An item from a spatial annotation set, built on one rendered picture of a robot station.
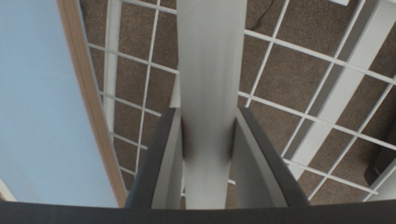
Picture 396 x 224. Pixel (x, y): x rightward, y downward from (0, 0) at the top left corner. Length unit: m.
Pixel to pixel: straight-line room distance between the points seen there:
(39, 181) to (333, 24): 0.79
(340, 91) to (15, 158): 0.37
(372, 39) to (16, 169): 0.41
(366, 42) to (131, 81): 0.82
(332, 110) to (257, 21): 0.48
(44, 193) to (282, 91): 0.72
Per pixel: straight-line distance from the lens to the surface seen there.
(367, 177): 0.93
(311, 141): 0.35
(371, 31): 0.32
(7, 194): 0.35
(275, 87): 0.77
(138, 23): 0.86
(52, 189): 0.20
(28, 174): 0.22
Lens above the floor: 0.74
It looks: 61 degrees down
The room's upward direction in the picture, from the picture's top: 146 degrees counter-clockwise
